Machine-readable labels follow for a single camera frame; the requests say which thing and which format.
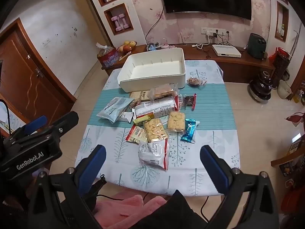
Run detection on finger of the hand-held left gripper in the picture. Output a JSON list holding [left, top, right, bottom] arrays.
[[31, 111, 79, 144], [10, 115, 48, 141]]

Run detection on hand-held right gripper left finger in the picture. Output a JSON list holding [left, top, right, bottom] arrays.
[[33, 144, 108, 229]]

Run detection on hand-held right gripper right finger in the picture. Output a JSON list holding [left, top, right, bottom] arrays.
[[200, 145, 279, 229]]

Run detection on light blue snack bag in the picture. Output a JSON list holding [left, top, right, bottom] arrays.
[[96, 97, 135, 124]]

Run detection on clear biscuit packet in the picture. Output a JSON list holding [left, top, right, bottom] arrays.
[[143, 118, 169, 143], [167, 112, 186, 133]]

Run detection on white red-edged snack bag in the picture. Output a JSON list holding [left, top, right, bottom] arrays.
[[138, 138, 169, 171]]

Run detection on yellow-green small snack packet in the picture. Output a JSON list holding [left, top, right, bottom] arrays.
[[133, 114, 155, 125]]

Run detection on large white snack bag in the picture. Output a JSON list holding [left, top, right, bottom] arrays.
[[132, 97, 179, 120]]

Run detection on nut cake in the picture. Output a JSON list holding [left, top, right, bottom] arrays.
[[186, 76, 207, 87]]

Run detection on white plastic storage bin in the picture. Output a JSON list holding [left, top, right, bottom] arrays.
[[117, 48, 186, 93]]

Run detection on brown wooden door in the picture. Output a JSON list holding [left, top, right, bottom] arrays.
[[0, 18, 77, 129]]

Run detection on blue foil snack packet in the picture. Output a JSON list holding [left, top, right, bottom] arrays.
[[180, 118, 201, 144]]

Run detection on pink fleece garment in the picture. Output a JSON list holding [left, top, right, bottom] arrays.
[[95, 189, 167, 229]]

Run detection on red white labelled packet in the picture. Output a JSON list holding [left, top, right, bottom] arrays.
[[125, 124, 148, 144]]

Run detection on black garment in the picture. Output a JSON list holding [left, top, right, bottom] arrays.
[[133, 189, 229, 229]]

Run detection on small white snack packet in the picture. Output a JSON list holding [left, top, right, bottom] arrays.
[[117, 112, 134, 123]]

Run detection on dark cake in red wrapper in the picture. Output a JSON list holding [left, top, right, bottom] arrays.
[[177, 94, 197, 110]]

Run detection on red blue printed plastic bag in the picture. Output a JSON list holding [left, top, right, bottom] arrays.
[[97, 42, 120, 68]]

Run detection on brown paper snack packet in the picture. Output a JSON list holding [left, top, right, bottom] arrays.
[[129, 90, 153, 102]]

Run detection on dark brown ceramic jar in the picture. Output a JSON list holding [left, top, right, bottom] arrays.
[[248, 71, 272, 103]]

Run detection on bowl of fruit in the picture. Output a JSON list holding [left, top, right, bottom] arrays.
[[117, 40, 138, 53]]

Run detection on white bucket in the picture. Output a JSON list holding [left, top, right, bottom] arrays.
[[277, 80, 292, 100]]

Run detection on wooden television cabinet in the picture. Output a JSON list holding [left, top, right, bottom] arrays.
[[101, 44, 275, 83]]

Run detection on pink dumbbell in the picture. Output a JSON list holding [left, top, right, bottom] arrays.
[[118, 14, 129, 29], [111, 16, 121, 32]]

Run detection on yellow oil bottle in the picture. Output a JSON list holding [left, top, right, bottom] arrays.
[[293, 89, 303, 103]]

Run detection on white set-top box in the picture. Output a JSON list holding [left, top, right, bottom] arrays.
[[212, 44, 242, 58]]

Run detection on red dark tall box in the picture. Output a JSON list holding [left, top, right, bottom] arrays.
[[269, 47, 291, 89]]

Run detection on dark green appliance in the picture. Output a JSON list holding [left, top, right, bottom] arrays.
[[247, 33, 267, 60]]

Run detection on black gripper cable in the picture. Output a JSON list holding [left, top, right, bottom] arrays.
[[0, 99, 12, 130]]

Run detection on wooden wall niche with dumbbells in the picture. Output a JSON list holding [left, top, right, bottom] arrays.
[[104, 3, 133, 36]]

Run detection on black television cable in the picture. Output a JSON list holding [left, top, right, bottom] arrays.
[[145, 5, 165, 44]]

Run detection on white wall power outlet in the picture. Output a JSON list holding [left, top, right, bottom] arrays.
[[201, 27, 226, 36]]

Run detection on narrow wooden wall niche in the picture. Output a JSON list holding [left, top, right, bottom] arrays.
[[274, 1, 289, 41]]

